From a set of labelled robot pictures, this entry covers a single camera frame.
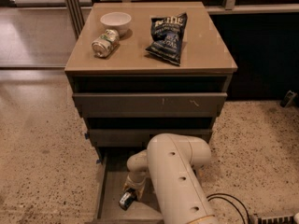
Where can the top drawer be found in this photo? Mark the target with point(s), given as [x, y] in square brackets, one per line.
[149, 105]

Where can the middle drawer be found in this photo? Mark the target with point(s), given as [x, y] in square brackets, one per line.
[138, 137]

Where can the redbull can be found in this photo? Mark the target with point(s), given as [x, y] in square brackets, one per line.
[128, 197]

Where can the blue kettle chips bag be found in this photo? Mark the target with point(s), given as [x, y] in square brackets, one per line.
[167, 37]

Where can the open bottom drawer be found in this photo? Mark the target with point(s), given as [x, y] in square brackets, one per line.
[145, 211]

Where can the brown drawer cabinet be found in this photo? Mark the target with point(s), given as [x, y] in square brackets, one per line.
[206, 65]

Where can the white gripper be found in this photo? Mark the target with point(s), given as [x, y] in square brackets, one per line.
[135, 179]

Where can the green white soda can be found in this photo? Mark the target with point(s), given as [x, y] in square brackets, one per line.
[104, 44]

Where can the dark floor object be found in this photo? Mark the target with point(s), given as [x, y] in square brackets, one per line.
[289, 99]

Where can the white bowl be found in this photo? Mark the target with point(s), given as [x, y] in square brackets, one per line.
[119, 21]

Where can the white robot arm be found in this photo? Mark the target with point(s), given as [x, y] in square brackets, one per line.
[170, 161]

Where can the power strip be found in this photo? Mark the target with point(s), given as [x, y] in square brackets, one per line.
[286, 219]

